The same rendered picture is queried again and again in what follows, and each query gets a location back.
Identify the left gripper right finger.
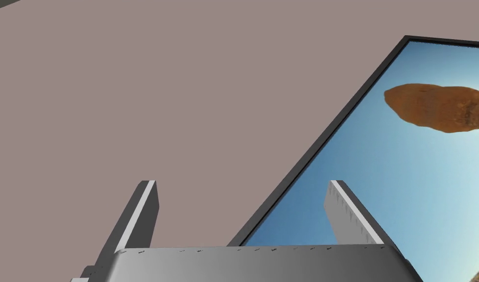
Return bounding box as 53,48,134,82
323,180,401,255

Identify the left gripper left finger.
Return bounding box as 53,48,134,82
94,180,160,271

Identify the black framed sky rock picture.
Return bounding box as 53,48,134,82
226,35,479,282

